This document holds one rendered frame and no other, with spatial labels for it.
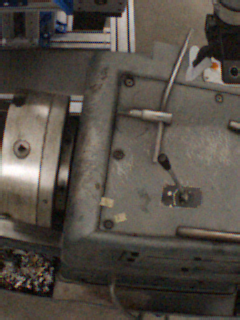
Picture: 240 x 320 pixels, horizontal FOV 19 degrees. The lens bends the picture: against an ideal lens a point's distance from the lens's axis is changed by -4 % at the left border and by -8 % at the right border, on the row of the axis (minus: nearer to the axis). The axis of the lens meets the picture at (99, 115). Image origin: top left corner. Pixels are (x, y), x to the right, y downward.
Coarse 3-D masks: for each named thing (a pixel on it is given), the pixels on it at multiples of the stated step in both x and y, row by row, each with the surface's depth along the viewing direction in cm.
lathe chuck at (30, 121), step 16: (16, 96) 165; (32, 96) 165; (48, 96) 166; (16, 112) 160; (32, 112) 160; (48, 112) 161; (16, 128) 157; (32, 128) 158; (32, 144) 156; (0, 160) 156; (16, 160) 156; (32, 160) 156; (0, 176) 156; (16, 176) 156; (32, 176) 156; (0, 192) 158; (16, 192) 157; (32, 192) 157; (0, 208) 161; (16, 208) 160; (32, 208) 159; (32, 224) 167
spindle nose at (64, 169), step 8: (72, 120) 170; (72, 128) 166; (64, 136) 164; (72, 136) 164; (64, 144) 162; (72, 144) 163; (64, 152) 162; (72, 152) 162; (64, 160) 161; (72, 160) 163; (64, 168) 161; (64, 176) 161; (64, 184) 162; (56, 192) 163; (64, 192) 163; (56, 200) 165; (64, 200) 164; (64, 208) 168
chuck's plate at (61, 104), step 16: (64, 96) 168; (64, 112) 161; (48, 128) 158; (64, 128) 164; (48, 144) 157; (48, 160) 156; (48, 176) 156; (48, 192) 157; (48, 208) 159; (48, 224) 164
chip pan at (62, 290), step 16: (64, 288) 213; (80, 288) 213; (96, 288) 214; (128, 288) 214; (112, 304) 212; (128, 304) 212; (144, 304) 212; (160, 304) 212; (176, 304) 213; (192, 304) 213; (208, 304) 213; (224, 304) 213
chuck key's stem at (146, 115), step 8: (120, 112) 156; (128, 112) 156; (136, 112) 156; (144, 112) 156; (152, 112) 156; (160, 112) 157; (144, 120) 157; (152, 120) 156; (160, 120) 156; (168, 120) 156
